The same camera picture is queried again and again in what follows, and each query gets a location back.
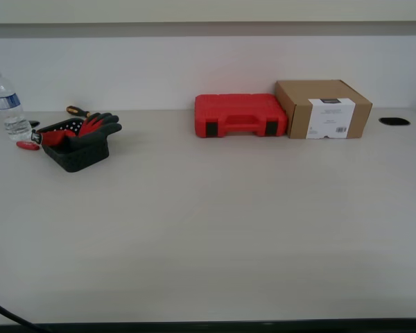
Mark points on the red glove with grey fingertips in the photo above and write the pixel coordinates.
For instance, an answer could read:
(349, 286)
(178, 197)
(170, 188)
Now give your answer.
(90, 130)

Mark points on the red plastic tool case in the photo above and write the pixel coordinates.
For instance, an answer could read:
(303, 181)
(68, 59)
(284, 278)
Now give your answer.
(239, 111)

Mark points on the black perforated plastic basket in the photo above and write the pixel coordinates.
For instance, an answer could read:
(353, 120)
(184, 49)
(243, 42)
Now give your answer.
(79, 159)

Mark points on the orange and black screwdriver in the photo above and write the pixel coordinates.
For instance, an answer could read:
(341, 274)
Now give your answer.
(77, 111)

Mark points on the brown cardboard box white label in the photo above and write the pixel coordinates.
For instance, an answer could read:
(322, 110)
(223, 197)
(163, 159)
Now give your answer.
(298, 114)

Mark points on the small red flat tool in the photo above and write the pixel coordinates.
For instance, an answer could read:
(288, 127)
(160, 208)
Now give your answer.
(27, 145)

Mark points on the clear plastic water bottle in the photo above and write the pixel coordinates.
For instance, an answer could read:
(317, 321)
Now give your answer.
(12, 111)

